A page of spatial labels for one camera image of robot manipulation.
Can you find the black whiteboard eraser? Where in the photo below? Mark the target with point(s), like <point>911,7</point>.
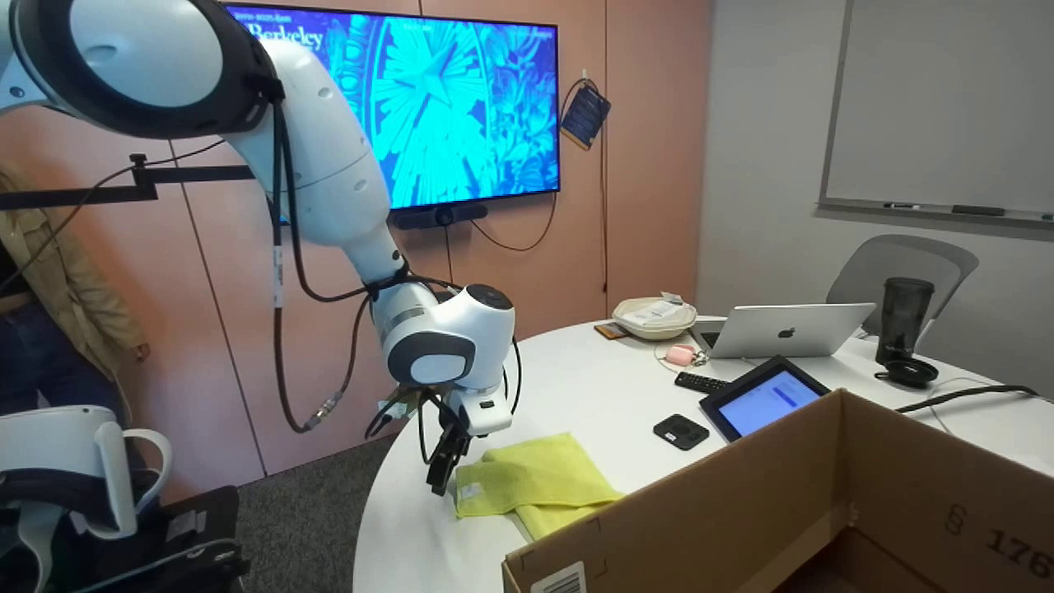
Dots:
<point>977,210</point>

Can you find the grey office chair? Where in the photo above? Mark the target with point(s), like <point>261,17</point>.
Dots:
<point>911,257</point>

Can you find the black horizontal stand rod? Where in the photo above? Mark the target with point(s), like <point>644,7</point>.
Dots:
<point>109,188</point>

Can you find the wall television screen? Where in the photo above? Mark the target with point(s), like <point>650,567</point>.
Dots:
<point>472,111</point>

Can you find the person in tan jacket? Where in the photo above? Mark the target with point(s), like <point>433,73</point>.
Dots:
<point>54,284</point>

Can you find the black remote control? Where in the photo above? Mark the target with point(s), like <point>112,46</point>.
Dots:
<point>699,385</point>

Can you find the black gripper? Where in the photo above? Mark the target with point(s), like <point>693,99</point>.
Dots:
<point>453,427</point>

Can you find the black wall-mounted device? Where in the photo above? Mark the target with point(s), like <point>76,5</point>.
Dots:
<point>583,117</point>

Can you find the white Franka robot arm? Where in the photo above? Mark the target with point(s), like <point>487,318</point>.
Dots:
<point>331,185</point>

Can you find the white bowl-shaped object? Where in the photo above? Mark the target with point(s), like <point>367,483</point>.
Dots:
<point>655,318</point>

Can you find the white VR headset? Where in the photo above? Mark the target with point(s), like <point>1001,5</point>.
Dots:
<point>67,449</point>

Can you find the brown cardboard box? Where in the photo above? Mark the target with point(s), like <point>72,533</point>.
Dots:
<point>835,497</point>

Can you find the black cylindrical cup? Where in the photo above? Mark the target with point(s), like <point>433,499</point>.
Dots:
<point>903,313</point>

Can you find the black tablet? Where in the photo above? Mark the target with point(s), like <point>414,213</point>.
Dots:
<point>764,397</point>

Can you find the whiteboard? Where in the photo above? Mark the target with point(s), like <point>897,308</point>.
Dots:
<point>944,105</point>

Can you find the yellow cloth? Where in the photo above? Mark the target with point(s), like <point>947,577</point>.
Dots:
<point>540,479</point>

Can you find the silver laptop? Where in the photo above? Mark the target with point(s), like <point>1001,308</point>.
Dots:
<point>787,331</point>

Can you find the black smartphone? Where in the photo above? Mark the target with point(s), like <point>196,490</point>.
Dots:
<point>679,429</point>

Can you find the small brown flat object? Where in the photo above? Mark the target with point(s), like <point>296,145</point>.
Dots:
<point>611,331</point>

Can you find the black equipment case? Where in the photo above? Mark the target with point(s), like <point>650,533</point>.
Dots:
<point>187,537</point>

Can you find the black round puck device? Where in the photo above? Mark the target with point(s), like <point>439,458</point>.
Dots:
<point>911,375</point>

